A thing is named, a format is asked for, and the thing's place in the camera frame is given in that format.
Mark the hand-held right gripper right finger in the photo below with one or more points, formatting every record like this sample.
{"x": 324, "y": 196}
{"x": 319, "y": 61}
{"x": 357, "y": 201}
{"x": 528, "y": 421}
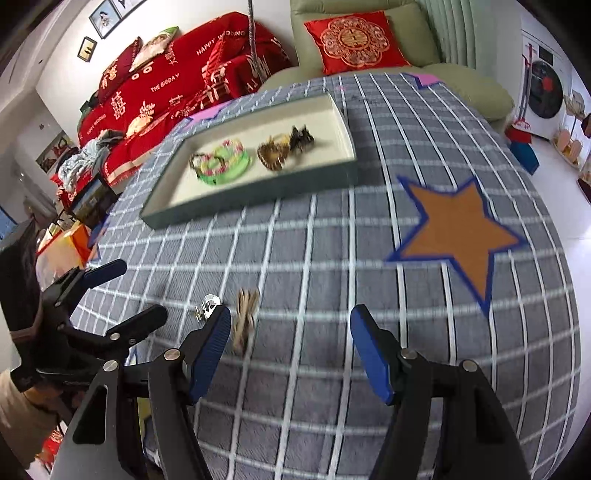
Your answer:
{"x": 369, "y": 355}

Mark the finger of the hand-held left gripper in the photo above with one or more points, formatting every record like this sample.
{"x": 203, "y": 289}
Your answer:
{"x": 106, "y": 272}
{"x": 138, "y": 321}

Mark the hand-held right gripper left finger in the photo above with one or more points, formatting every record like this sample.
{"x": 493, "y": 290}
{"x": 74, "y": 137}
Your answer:
{"x": 210, "y": 350}

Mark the silver hair clip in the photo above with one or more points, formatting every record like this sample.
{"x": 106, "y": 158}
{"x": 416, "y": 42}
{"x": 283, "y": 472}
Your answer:
{"x": 207, "y": 307}

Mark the beige hair clip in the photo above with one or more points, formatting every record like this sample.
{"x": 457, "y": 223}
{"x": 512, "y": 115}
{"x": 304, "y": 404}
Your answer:
{"x": 244, "y": 318}

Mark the grey tray with beige lining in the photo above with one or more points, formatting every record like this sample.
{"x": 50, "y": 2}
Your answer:
{"x": 323, "y": 143}

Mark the black hair clip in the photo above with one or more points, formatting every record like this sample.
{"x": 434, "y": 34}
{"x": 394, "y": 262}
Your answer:
{"x": 300, "y": 137}

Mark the orange paper bag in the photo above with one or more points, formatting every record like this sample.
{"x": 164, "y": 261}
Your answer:
{"x": 64, "y": 249}

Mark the black box with red edge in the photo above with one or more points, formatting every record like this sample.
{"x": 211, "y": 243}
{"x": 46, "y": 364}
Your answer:
{"x": 92, "y": 203}

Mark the grey checked tablecloth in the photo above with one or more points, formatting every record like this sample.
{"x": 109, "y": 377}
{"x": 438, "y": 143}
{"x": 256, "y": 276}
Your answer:
{"x": 323, "y": 258}

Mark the pile of grey clothes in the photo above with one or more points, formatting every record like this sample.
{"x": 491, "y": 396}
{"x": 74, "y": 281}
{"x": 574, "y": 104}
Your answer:
{"x": 83, "y": 161}

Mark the orange star patch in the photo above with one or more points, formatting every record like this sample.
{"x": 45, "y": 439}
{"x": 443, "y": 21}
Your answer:
{"x": 457, "y": 230}

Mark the green translucent bangle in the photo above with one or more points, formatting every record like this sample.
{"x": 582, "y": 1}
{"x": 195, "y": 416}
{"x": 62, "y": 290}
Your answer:
{"x": 240, "y": 168}

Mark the pink star patch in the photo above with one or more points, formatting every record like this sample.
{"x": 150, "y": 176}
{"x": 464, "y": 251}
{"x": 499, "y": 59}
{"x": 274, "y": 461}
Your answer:
{"x": 205, "y": 115}
{"x": 429, "y": 79}

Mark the red pillow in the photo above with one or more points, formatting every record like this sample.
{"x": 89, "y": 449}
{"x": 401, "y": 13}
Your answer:
{"x": 120, "y": 64}

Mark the red printed blanket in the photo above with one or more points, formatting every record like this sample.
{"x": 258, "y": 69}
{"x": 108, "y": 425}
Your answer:
{"x": 184, "y": 69}

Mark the small black framed picture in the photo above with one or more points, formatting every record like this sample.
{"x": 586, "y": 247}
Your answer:
{"x": 87, "y": 48}

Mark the green and white printed pillow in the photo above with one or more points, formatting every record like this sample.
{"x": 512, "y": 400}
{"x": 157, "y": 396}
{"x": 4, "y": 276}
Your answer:
{"x": 154, "y": 46}

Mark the blue dustpan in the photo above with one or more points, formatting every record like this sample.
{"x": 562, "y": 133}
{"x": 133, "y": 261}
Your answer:
{"x": 526, "y": 157}

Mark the large black framed picture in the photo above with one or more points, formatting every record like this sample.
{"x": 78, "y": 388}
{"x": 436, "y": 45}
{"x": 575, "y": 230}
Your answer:
{"x": 127, "y": 5}

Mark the red broom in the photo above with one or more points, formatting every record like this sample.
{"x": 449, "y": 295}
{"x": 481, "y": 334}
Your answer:
{"x": 519, "y": 128}

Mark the pale green armchair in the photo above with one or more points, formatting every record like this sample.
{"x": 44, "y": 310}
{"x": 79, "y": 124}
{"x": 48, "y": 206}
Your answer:
{"x": 485, "y": 92}

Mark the wooden rack with round ornaments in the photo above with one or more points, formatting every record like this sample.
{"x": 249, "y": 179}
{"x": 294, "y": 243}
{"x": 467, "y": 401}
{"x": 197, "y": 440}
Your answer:
{"x": 572, "y": 143}

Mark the red embroidered cushion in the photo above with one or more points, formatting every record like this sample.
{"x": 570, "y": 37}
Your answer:
{"x": 355, "y": 41}

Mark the white washing machine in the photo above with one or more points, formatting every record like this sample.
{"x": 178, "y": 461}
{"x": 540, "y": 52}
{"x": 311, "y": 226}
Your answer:
{"x": 547, "y": 87}

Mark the pale green curtain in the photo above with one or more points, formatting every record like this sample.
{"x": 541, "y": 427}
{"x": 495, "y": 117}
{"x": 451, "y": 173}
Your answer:
{"x": 452, "y": 27}

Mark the framed wall photo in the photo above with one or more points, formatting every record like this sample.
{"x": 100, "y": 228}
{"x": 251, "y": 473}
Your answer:
{"x": 55, "y": 152}

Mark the flexible camera stand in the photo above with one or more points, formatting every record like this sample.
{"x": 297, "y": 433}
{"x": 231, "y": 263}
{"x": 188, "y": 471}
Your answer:
{"x": 253, "y": 27}

